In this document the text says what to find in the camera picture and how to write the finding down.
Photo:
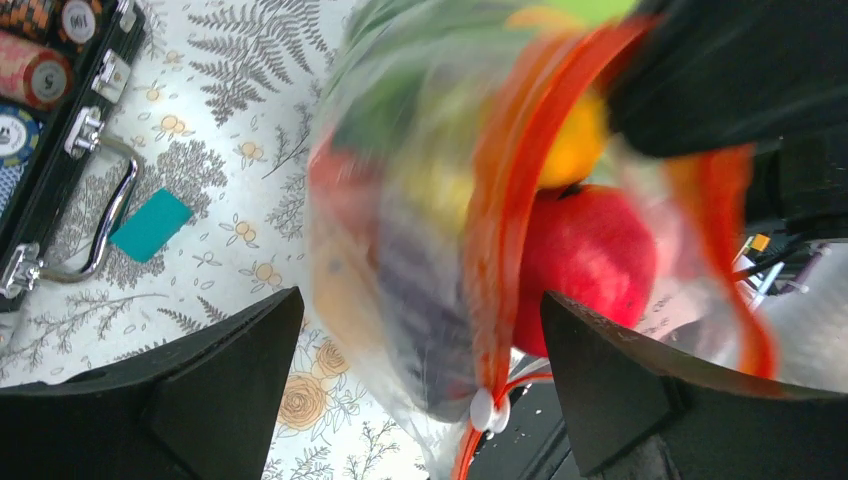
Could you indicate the green plastic tray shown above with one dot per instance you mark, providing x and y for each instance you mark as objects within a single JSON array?
[{"x": 595, "y": 11}]

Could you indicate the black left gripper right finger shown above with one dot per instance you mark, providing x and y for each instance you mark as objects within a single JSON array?
[{"x": 635, "y": 408}]

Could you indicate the yellow toy bell pepper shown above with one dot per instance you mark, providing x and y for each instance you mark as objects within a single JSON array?
[{"x": 578, "y": 144}]

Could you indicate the red toy apple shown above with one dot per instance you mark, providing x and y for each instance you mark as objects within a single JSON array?
[{"x": 587, "y": 243}]

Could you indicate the purple toy eggplant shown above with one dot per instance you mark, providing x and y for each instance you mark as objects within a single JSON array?
[{"x": 425, "y": 315}]

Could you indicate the small teal block by case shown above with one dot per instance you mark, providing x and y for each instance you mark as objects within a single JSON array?
[{"x": 152, "y": 226}]

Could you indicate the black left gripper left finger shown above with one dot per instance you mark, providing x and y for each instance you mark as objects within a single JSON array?
[{"x": 199, "y": 407}]

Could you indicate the black poker chip case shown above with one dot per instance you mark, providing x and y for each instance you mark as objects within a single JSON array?
[{"x": 64, "y": 68}]

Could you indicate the clear zip top bag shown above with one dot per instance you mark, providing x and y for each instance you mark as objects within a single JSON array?
[{"x": 443, "y": 112}]

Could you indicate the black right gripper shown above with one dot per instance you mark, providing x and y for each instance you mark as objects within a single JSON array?
[{"x": 712, "y": 74}]

